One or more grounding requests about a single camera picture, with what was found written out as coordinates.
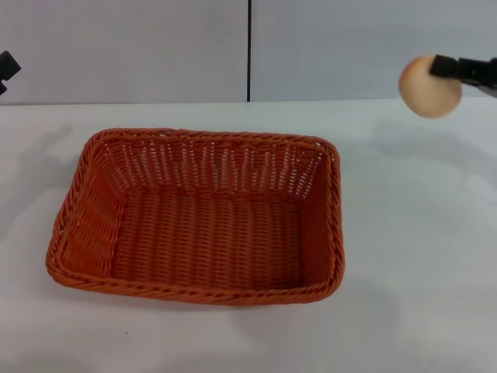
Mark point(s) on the orange woven plastic basket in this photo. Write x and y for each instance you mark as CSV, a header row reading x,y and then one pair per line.
x,y
202,233

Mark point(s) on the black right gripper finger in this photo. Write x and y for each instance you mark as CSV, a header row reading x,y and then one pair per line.
x,y
446,67

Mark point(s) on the round pale peach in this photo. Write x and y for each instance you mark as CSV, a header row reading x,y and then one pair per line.
x,y
427,95

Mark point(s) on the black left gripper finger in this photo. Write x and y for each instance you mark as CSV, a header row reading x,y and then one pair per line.
x,y
2,87
8,65

